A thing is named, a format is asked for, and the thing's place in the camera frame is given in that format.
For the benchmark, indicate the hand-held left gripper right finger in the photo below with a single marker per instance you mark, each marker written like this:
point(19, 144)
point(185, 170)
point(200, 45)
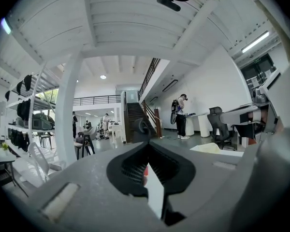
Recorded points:
point(207, 182)

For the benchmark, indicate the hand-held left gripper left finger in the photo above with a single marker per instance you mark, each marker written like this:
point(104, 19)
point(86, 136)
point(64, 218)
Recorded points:
point(91, 190)

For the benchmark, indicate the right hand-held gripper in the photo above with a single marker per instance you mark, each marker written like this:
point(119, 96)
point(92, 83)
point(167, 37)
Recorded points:
point(280, 100)

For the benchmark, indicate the person's right forearm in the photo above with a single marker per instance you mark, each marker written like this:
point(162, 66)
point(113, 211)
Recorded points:
point(273, 16)

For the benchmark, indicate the black office chair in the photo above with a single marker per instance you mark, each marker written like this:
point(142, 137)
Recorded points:
point(218, 127)

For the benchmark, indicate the white desk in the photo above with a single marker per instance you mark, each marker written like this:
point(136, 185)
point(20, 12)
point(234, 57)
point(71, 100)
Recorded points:
point(198, 123)

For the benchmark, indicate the dark double door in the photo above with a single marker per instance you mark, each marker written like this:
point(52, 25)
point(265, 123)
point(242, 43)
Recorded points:
point(257, 75)

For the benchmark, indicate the black stool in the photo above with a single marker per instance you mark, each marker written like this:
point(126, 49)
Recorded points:
point(87, 144)

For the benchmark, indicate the green exit sign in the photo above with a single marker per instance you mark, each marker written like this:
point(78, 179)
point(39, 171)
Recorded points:
point(257, 60)

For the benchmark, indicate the white plastic chair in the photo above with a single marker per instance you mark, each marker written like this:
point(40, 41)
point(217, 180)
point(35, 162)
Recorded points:
point(39, 158)

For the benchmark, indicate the long ceiling tube lamp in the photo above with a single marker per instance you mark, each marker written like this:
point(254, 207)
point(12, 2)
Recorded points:
point(255, 42)

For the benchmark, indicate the black round chair back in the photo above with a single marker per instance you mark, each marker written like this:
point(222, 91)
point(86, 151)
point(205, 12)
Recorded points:
point(140, 129)

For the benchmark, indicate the white pillar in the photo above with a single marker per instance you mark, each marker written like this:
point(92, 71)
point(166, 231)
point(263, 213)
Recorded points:
point(68, 110)

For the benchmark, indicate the green bag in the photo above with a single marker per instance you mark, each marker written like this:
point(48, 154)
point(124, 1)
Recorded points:
point(42, 121)

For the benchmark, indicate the dark wooden staircase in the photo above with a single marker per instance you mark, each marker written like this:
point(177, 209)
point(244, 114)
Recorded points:
point(137, 115)

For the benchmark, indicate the black mezzanine railing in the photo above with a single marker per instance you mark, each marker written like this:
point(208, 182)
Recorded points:
point(96, 100)

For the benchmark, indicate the round white side table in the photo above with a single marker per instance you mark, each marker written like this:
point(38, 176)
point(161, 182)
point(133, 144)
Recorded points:
point(2, 157)

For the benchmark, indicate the small yellow-green plant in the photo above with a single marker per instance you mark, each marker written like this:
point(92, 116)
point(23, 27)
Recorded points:
point(4, 146)

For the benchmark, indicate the white storage rack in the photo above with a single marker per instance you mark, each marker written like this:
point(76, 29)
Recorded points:
point(33, 110)

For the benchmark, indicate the round ceiling lamp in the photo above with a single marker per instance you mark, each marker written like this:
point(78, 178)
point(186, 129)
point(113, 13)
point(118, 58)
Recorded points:
point(103, 76)

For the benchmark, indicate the black oblong wall lamp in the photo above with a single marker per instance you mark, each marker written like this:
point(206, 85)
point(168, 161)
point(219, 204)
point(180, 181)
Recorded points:
point(170, 85)

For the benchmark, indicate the black head-mounted camera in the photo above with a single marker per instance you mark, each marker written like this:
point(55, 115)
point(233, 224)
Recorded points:
point(168, 2)

